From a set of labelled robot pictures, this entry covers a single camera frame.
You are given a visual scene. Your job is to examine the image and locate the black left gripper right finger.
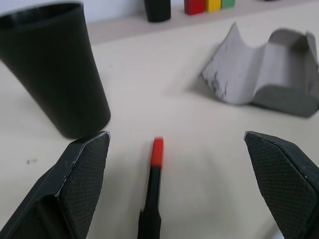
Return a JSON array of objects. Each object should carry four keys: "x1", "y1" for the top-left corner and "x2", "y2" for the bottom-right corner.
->
[{"x1": 243, "y1": 130, "x2": 319, "y2": 239}]

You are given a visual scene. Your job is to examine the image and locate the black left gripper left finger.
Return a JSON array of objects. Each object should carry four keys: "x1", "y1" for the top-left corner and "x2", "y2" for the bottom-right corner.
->
[{"x1": 0, "y1": 130, "x2": 111, "y2": 239}]

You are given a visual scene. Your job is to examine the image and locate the black pen with red cap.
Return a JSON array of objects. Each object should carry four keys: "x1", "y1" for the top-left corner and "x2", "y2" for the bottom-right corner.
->
[{"x1": 138, "y1": 136, "x2": 164, "y2": 239}]

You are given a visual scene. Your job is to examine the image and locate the black ribbed pen cup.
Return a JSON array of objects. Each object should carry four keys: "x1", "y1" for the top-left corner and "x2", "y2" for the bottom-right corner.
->
[{"x1": 0, "y1": 2, "x2": 112, "y2": 139}]

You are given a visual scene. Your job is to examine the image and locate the yellow wooden block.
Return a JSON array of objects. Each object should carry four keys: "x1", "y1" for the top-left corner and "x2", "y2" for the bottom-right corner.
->
[{"x1": 205, "y1": 0, "x2": 222, "y2": 12}]

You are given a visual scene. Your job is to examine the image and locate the black rounded cup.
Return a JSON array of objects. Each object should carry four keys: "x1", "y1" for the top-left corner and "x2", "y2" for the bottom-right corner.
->
[{"x1": 144, "y1": 0, "x2": 171, "y2": 23}]

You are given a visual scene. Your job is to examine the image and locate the red wooden block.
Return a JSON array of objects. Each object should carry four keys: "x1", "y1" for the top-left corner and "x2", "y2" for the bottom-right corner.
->
[{"x1": 184, "y1": 0, "x2": 206, "y2": 15}]

